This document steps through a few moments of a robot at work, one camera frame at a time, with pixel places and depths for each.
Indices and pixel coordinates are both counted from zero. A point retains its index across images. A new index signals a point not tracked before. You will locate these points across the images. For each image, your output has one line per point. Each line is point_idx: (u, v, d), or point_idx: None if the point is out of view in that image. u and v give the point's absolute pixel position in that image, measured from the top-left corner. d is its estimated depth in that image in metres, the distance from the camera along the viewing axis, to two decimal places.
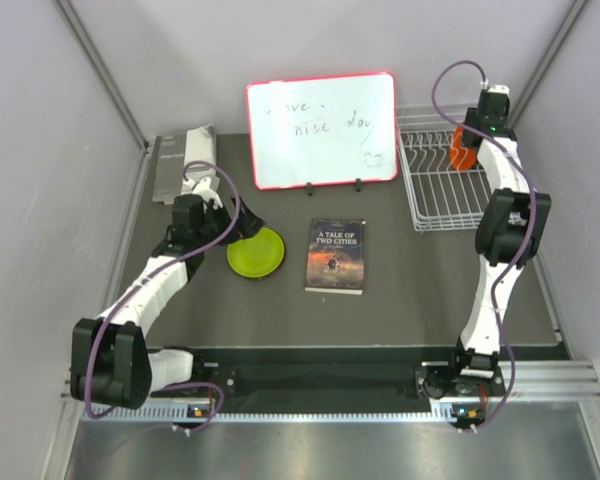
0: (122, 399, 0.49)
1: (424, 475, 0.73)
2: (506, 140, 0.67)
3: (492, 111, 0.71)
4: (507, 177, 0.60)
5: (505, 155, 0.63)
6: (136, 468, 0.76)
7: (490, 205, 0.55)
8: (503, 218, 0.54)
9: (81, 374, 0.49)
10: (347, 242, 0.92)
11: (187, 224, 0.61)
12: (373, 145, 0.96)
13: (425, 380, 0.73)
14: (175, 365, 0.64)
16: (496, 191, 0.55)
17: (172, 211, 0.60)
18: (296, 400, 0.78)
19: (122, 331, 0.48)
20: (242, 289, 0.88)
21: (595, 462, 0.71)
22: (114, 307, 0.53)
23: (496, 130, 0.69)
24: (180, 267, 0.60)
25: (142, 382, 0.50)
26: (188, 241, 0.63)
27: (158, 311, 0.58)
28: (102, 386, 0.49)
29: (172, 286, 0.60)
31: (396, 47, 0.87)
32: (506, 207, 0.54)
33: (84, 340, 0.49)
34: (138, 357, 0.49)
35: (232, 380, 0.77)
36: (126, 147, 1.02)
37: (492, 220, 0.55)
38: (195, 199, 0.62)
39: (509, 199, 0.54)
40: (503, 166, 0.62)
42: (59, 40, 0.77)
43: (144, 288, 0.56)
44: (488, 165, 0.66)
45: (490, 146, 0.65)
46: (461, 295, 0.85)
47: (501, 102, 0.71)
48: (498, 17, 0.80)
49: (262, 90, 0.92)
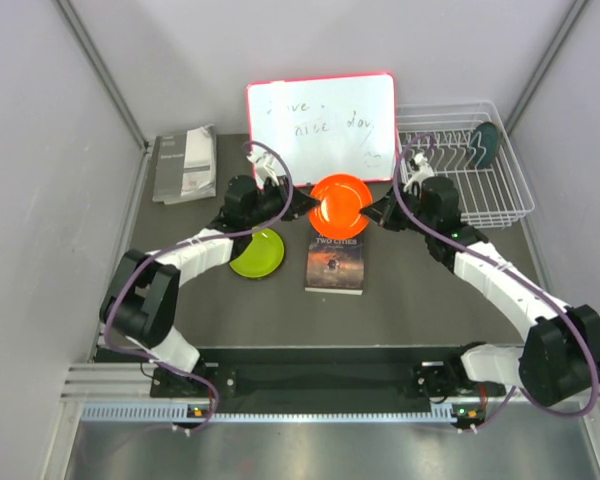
0: (140, 334, 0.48)
1: (424, 475, 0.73)
2: (482, 246, 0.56)
3: (445, 211, 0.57)
4: (525, 299, 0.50)
5: (500, 269, 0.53)
6: (136, 469, 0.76)
7: (536, 345, 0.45)
8: (562, 358, 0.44)
9: (113, 296, 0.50)
10: (347, 242, 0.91)
11: (238, 210, 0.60)
12: (374, 145, 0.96)
13: (425, 379, 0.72)
14: (183, 350, 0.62)
16: (535, 330, 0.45)
17: (225, 195, 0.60)
18: (296, 401, 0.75)
19: (163, 269, 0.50)
20: (242, 290, 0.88)
21: (595, 462, 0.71)
22: (163, 250, 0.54)
23: (459, 236, 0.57)
24: (227, 243, 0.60)
25: (164, 325, 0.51)
26: (237, 225, 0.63)
27: (194, 274, 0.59)
28: (125, 317, 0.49)
29: (213, 259, 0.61)
31: (397, 48, 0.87)
32: (558, 345, 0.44)
33: (128, 265, 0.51)
34: (169, 299, 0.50)
35: (232, 380, 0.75)
36: (126, 147, 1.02)
37: (548, 364, 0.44)
38: (250, 185, 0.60)
39: (557, 332, 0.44)
40: (509, 288, 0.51)
42: (59, 39, 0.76)
43: (192, 247, 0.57)
44: (479, 281, 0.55)
45: (472, 261, 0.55)
46: (461, 296, 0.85)
47: (454, 199, 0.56)
48: (499, 18, 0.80)
49: (262, 90, 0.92)
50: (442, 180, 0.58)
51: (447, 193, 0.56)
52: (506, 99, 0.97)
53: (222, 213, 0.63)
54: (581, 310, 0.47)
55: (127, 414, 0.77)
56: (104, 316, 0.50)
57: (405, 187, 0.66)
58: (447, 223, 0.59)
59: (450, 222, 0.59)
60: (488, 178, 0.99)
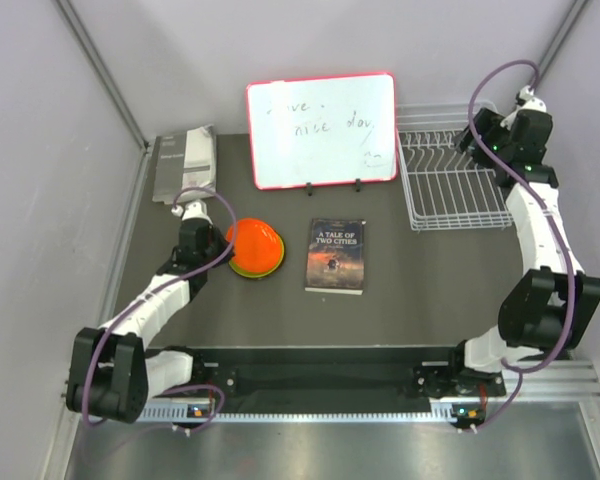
0: (116, 413, 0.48)
1: (424, 475, 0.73)
2: (545, 188, 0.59)
3: (528, 141, 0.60)
4: (546, 247, 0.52)
5: (544, 214, 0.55)
6: (135, 469, 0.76)
7: (526, 286, 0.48)
8: (542, 306, 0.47)
9: (78, 384, 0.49)
10: (347, 242, 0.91)
11: (193, 245, 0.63)
12: (373, 145, 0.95)
13: (425, 380, 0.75)
14: (174, 370, 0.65)
16: (533, 272, 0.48)
17: (179, 232, 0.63)
18: (296, 401, 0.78)
19: (123, 342, 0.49)
20: (241, 290, 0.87)
21: (594, 462, 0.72)
22: (117, 319, 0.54)
23: (533, 169, 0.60)
24: (183, 285, 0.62)
25: (139, 396, 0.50)
26: (192, 262, 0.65)
27: (158, 327, 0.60)
28: (96, 399, 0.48)
29: (174, 303, 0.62)
31: (397, 48, 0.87)
32: (544, 293, 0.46)
33: (85, 349, 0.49)
34: (137, 369, 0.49)
35: (232, 380, 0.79)
36: (126, 147, 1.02)
37: (527, 306, 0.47)
38: (201, 222, 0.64)
39: (551, 283, 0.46)
40: (541, 231, 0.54)
42: (58, 38, 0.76)
43: (147, 303, 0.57)
44: (520, 217, 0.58)
45: (524, 197, 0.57)
46: (462, 296, 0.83)
47: (543, 130, 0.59)
48: (499, 18, 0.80)
49: (262, 89, 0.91)
50: (540, 114, 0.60)
51: (538, 121, 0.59)
52: (506, 99, 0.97)
53: (175, 255, 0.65)
54: (589, 278, 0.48)
55: None
56: (74, 404, 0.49)
57: (506, 121, 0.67)
58: (526, 155, 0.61)
59: (528, 155, 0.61)
60: (488, 178, 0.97)
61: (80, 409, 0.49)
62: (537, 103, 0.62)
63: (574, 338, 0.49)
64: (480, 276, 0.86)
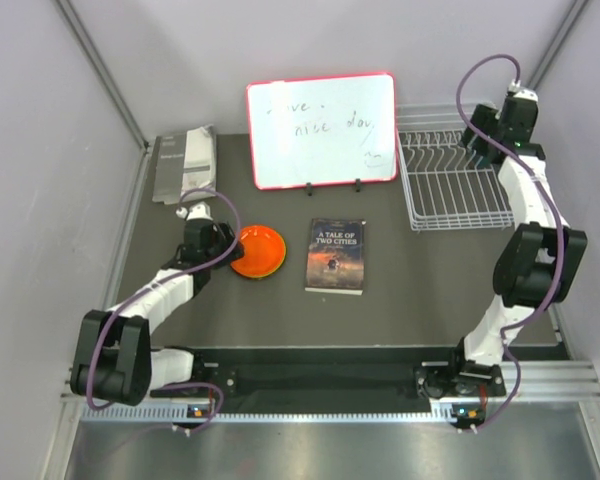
0: (120, 395, 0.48)
1: (424, 475, 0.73)
2: (532, 160, 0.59)
3: (516, 120, 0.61)
4: (535, 207, 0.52)
5: (533, 180, 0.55)
6: (135, 468, 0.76)
7: (515, 240, 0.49)
8: (532, 258, 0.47)
9: (83, 365, 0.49)
10: (347, 242, 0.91)
11: (197, 242, 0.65)
12: (373, 145, 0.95)
13: (425, 380, 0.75)
14: (176, 365, 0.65)
16: (522, 226, 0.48)
17: (184, 231, 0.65)
18: (296, 401, 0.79)
19: (130, 324, 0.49)
20: (241, 290, 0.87)
21: (595, 462, 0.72)
22: (125, 302, 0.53)
23: (520, 145, 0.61)
24: (187, 279, 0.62)
25: (142, 378, 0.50)
26: (196, 260, 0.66)
27: (162, 318, 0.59)
28: (100, 382, 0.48)
29: (177, 297, 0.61)
31: (397, 48, 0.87)
32: (532, 246, 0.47)
33: (91, 330, 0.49)
34: (142, 351, 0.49)
35: (232, 380, 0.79)
36: (126, 147, 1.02)
37: (516, 259, 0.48)
38: (205, 221, 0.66)
39: (538, 236, 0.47)
40: (529, 193, 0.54)
42: (59, 38, 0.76)
43: (153, 292, 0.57)
44: (510, 187, 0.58)
45: (514, 168, 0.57)
46: (462, 296, 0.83)
47: (529, 109, 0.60)
48: (499, 18, 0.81)
49: (262, 89, 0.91)
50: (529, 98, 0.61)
51: (523, 101, 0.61)
52: None
53: (179, 254, 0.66)
54: (575, 232, 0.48)
55: (127, 414, 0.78)
56: (77, 386, 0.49)
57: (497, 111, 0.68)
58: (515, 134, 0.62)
59: (517, 135, 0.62)
60: (488, 178, 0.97)
61: (84, 392, 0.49)
62: (527, 94, 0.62)
63: (563, 290, 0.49)
64: (480, 276, 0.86)
